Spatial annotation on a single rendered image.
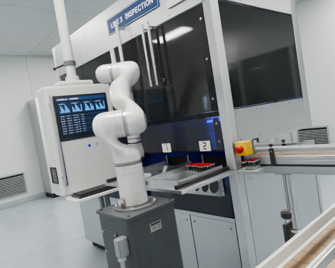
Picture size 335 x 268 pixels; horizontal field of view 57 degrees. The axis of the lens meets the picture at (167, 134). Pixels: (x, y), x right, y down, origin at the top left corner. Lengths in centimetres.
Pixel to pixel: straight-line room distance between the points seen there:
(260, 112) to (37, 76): 578
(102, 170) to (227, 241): 101
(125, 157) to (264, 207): 97
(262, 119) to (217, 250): 83
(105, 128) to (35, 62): 595
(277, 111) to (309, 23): 450
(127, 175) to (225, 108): 67
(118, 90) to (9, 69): 563
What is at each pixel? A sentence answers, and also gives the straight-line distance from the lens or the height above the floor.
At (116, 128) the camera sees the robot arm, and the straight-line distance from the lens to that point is 129.
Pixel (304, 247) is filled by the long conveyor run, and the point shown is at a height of 93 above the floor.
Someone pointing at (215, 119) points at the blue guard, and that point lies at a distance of 172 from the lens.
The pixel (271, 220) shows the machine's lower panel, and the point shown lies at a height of 50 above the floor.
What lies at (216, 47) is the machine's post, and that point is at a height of 154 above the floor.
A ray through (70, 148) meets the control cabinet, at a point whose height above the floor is 112.
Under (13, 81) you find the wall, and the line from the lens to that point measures 695.
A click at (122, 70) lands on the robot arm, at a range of 159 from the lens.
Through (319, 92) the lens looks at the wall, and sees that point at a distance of 637.
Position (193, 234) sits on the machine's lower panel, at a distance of 208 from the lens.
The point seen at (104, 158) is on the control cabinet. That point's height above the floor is 99.
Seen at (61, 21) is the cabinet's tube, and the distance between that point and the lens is 244.
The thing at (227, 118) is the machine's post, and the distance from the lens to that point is 166.
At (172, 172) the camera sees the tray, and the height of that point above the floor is 90.
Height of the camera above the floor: 122
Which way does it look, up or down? 3 degrees down
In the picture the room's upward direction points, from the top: 9 degrees counter-clockwise
